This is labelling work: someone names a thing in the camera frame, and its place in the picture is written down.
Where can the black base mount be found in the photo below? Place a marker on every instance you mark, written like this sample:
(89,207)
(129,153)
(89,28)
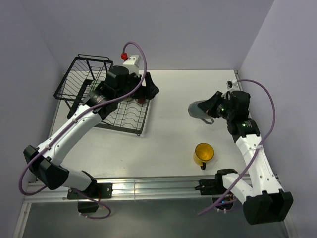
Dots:
(99,191)
(208,187)

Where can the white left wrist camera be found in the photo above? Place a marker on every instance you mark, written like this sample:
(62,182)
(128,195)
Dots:
(132,63)

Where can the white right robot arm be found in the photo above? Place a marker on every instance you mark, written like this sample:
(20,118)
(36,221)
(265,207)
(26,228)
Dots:
(264,201)

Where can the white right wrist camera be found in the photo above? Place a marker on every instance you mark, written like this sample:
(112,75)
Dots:
(233,86)

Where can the black wire dish rack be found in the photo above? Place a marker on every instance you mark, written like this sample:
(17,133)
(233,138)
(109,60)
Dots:
(83,76)

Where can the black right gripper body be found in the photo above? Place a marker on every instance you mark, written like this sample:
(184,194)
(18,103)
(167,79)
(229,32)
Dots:
(223,110)

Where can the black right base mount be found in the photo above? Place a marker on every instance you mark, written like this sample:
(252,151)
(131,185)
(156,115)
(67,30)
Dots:
(208,187)

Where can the black box under rail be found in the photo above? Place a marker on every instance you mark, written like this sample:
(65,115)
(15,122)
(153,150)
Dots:
(87,207)

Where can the yellow mug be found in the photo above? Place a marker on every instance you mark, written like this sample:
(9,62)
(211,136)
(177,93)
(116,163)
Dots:
(203,153)

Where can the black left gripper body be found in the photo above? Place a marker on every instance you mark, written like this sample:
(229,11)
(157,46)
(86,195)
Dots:
(132,81)

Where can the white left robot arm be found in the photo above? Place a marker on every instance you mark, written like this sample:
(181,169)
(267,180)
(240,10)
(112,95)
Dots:
(45,160)

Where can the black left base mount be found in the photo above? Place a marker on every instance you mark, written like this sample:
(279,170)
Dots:
(99,191)

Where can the dark maroon mug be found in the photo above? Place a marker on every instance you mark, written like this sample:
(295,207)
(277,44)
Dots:
(141,101)

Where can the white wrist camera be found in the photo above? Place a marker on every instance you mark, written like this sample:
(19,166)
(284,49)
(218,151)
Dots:
(233,86)
(132,63)

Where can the aluminium mounting rail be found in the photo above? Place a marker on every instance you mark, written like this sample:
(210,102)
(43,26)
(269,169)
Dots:
(130,189)

